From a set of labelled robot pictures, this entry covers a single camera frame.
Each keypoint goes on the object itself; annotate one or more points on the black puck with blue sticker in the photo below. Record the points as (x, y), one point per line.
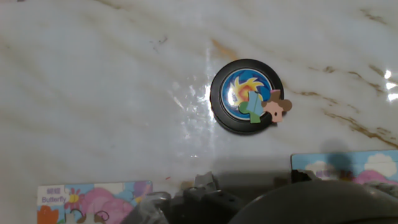
(236, 84)

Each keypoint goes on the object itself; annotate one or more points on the colourful cartoon jigsaw puzzle board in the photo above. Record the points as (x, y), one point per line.
(93, 202)
(373, 165)

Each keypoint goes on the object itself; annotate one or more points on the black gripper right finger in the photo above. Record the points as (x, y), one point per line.
(300, 176)

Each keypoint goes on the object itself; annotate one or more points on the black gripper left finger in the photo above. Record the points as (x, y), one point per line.
(217, 202)

